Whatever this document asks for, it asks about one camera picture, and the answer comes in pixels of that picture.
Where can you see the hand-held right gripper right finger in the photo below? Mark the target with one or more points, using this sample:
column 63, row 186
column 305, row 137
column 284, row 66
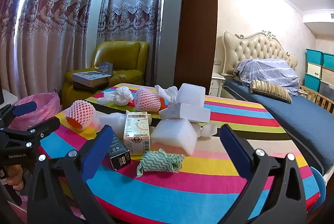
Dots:
column 234, row 148

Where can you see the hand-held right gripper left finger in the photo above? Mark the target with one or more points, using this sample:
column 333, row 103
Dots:
column 100, row 147

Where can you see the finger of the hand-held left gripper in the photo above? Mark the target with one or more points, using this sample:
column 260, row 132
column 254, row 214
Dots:
column 24, row 108
column 44, row 127

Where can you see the bin with pink liner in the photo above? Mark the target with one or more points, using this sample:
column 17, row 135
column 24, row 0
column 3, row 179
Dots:
column 44, row 106

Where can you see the cream medicine box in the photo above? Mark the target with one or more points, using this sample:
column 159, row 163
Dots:
column 137, row 132

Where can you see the orange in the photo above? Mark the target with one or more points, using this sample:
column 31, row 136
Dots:
column 81, row 111

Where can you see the white textured foam block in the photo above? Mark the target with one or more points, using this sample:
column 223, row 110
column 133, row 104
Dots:
column 174, row 136

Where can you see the pink foam fruit net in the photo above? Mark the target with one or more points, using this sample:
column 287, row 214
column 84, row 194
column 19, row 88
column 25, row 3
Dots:
column 146, row 98

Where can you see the person's left hand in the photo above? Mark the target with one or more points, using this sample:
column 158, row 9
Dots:
column 17, row 177

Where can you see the white side table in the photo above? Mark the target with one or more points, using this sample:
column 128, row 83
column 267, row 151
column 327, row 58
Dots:
column 9, row 97

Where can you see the small black box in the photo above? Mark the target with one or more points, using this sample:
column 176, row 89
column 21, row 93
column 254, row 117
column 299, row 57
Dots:
column 120, row 156

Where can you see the thin white foam sheet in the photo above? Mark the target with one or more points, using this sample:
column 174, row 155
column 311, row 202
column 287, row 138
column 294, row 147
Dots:
column 114, row 122

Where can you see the knotted white plastic wrap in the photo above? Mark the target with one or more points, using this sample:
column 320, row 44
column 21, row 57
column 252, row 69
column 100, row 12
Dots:
column 208, row 130

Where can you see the crumpled white plastic bag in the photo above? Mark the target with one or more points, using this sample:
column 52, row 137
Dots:
column 122, row 97

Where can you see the green wavy patterned cloth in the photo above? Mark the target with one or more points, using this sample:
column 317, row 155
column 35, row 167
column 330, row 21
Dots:
column 159, row 162

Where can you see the flat white printed box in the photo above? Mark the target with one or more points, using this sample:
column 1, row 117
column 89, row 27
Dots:
column 90, row 77

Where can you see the white nightstand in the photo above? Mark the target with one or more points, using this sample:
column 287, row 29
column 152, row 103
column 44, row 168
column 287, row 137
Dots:
column 216, row 83

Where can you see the brown striped pillow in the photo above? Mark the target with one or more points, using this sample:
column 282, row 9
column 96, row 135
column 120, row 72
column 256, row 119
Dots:
column 271, row 89

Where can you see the white foam cube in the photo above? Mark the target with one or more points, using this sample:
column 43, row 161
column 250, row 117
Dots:
column 191, row 93

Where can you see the bed with blue sheet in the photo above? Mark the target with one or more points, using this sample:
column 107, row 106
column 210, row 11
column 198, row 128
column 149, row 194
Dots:
column 300, row 119

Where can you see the small blue picture box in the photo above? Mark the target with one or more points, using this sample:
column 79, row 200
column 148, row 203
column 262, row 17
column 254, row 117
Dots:
column 105, row 67

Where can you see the twisted white plastic bag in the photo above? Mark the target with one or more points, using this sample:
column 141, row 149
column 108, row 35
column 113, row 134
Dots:
column 169, row 92

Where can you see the pale blue striped duvet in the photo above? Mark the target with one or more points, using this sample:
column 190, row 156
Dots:
column 271, row 70

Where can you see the blue stool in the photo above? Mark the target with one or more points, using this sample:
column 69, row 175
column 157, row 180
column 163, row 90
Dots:
column 319, row 184

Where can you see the pink floral lace curtain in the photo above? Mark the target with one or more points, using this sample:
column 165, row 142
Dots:
column 130, row 4
column 47, row 17

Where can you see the yellow leather armchair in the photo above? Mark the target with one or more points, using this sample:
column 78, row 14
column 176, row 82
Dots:
column 122, row 53

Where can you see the cream tufted headboard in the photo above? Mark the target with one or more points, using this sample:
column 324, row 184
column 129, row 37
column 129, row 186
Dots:
column 255, row 46

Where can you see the stack of plastic storage bins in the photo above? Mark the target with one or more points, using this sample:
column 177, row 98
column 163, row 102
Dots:
column 314, row 67

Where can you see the wall socket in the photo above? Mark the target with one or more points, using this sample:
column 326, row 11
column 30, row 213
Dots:
column 218, row 62

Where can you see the wooden cot rail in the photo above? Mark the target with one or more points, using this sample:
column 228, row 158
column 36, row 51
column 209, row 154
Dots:
column 313, row 94

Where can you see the brown wooden door frame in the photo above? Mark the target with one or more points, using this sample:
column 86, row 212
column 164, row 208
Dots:
column 195, row 31

